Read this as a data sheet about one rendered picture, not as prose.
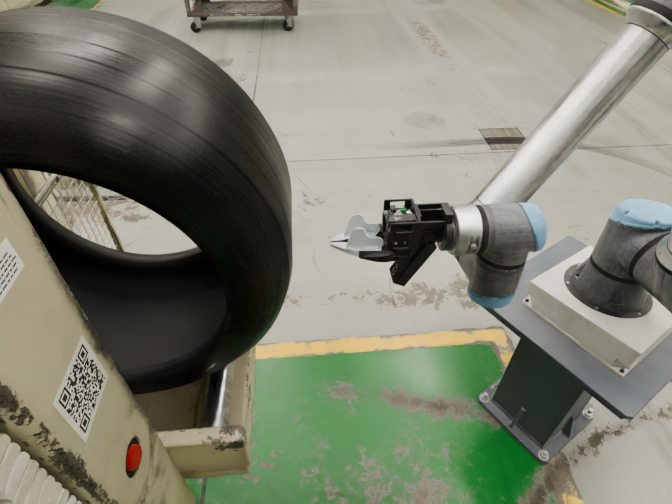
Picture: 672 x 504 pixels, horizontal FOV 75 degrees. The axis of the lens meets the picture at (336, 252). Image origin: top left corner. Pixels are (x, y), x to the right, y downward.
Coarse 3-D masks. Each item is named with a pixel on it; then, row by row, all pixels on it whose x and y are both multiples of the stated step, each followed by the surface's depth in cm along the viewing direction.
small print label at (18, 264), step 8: (0, 248) 33; (8, 248) 34; (0, 256) 33; (8, 256) 33; (16, 256) 34; (0, 264) 33; (8, 264) 33; (16, 264) 34; (0, 272) 32; (8, 272) 33; (16, 272) 34; (0, 280) 32; (8, 280) 33; (0, 288) 32; (8, 288) 33; (0, 296) 32
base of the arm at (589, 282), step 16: (576, 272) 127; (592, 272) 120; (576, 288) 124; (592, 288) 119; (608, 288) 117; (624, 288) 115; (640, 288) 115; (608, 304) 117; (624, 304) 116; (640, 304) 117
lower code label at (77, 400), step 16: (80, 352) 43; (80, 368) 43; (96, 368) 46; (64, 384) 40; (80, 384) 43; (96, 384) 46; (64, 400) 40; (80, 400) 42; (96, 400) 46; (64, 416) 40; (80, 416) 42; (80, 432) 42
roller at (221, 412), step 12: (216, 372) 79; (228, 372) 79; (216, 384) 77; (228, 384) 78; (216, 396) 75; (228, 396) 76; (204, 408) 74; (216, 408) 73; (228, 408) 75; (204, 420) 72; (216, 420) 72; (228, 420) 74
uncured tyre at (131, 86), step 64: (0, 64) 42; (64, 64) 44; (128, 64) 48; (192, 64) 57; (0, 128) 42; (64, 128) 42; (128, 128) 45; (192, 128) 48; (256, 128) 61; (128, 192) 47; (192, 192) 48; (256, 192) 54; (64, 256) 87; (128, 256) 91; (192, 256) 91; (256, 256) 56; (128, 320) 88; (192, 320) 88; (256, 320) 64; (128, 384) 71
